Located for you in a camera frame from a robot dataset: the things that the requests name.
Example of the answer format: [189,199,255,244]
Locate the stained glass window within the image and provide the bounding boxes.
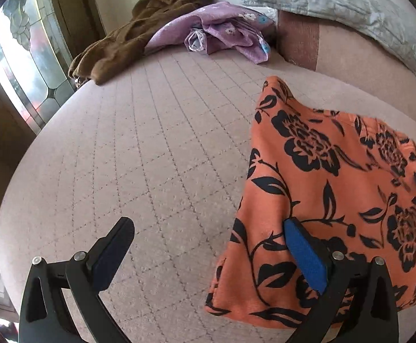
[0,0,75,134]

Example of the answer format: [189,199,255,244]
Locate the orange black floral garment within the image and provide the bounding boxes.
[206,76,416,328]

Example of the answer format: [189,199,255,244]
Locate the purple floral cloth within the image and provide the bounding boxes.
[144,2,274,64]

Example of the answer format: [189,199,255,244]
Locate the brown fleece garment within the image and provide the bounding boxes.
[68,0,214,86]

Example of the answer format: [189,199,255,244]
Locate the pink bolster with maroon band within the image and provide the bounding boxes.
[277,11,416,117]

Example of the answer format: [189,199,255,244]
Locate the pink quilted bed mattress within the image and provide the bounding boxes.
[0,47,416,342]

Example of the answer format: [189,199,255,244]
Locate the grey quilted blanket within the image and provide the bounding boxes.
[241,0,416,77]

